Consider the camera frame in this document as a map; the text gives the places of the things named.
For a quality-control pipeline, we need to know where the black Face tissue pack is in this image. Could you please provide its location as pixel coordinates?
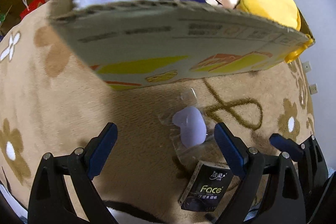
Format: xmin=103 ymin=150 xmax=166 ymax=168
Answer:
xmin=178 ymin=161 xmax=234 ymax=212

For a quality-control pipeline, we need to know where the purple item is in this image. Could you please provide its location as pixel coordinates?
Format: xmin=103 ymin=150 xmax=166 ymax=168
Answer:
xmin=158 ymin=88 xmax=216 ymax=166

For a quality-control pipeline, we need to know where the yellow plush toy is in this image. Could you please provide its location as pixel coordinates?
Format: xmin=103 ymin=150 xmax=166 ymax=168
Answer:
xmin=236 ymin=0 xmax=314 ymax=64

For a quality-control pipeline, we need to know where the brown floral blanket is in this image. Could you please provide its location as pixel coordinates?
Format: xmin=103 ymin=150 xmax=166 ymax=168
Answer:
xmin=1 ymin=5 xmax=314 ymax=223

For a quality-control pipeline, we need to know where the cardboard box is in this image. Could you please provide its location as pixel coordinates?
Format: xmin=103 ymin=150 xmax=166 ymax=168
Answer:
xmin=50 ymin=0 xmax=314 ymax=90

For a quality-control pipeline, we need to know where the wall socket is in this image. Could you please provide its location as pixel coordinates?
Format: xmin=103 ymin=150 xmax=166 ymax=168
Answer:
xmin=302 ymin=61 xmax=311 ymax=73

